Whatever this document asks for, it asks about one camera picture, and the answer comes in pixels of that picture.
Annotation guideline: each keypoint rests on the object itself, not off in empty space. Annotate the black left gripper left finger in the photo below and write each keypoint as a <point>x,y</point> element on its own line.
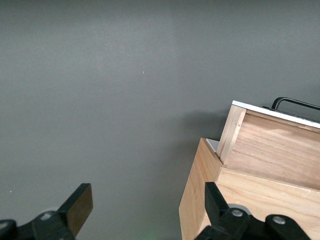
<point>77,207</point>

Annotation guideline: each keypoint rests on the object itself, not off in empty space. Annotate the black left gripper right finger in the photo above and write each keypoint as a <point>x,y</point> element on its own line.
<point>217,210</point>

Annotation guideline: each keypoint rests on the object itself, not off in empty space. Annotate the white-fronted wooden drawer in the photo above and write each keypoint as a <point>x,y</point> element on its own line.
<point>213,144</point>
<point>275,150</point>

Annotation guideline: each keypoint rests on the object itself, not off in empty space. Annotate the wooden drawer cabinet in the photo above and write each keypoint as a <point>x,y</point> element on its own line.
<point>275,195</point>

